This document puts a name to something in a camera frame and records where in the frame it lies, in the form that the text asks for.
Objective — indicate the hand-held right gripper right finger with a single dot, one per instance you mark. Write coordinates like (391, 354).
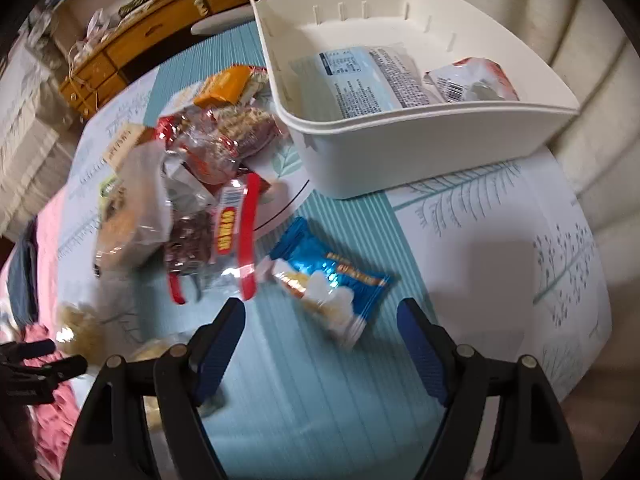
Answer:
(422, 355)

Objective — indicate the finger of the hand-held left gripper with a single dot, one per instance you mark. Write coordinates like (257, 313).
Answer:
(27, 350)
(55, 367)

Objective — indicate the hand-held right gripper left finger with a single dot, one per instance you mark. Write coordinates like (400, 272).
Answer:
(220, 355)

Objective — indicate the blue foil snack packet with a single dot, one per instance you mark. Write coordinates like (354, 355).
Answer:
(320, 265)

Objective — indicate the white floral plate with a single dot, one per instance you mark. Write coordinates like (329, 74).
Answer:
(280, 200)

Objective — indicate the white plastic storage bin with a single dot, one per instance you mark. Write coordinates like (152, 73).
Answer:
(425, 140)

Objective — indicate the brown paper snack packet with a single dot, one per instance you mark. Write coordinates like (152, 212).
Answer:
(125, 147)

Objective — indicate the clear bag of lumpy cookies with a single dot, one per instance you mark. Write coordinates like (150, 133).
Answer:
(80, 330)

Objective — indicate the dark blue cloth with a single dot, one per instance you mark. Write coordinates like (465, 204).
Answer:
(22, 270)

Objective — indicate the pink blanket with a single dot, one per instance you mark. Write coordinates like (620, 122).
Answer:
(50, 230)

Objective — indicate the red striped clear packet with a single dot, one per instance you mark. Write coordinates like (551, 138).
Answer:
(230, 225)

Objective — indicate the white lace cloth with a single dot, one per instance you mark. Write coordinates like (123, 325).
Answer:
(30, 125)

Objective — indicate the red clear snack packet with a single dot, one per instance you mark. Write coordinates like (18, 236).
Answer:
(225, 130)

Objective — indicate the orange label snack packet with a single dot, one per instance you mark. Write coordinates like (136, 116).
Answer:
(227, 85)

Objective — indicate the red white snack packet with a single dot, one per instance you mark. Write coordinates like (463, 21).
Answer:
(465, 82)

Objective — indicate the light blue snack packet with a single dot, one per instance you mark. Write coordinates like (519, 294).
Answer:
(360, 75)

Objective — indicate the wooden desk with drawers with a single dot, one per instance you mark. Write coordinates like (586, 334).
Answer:
(125, 47)

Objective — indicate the clear plastic bag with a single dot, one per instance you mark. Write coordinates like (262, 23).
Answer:
(102, 22)

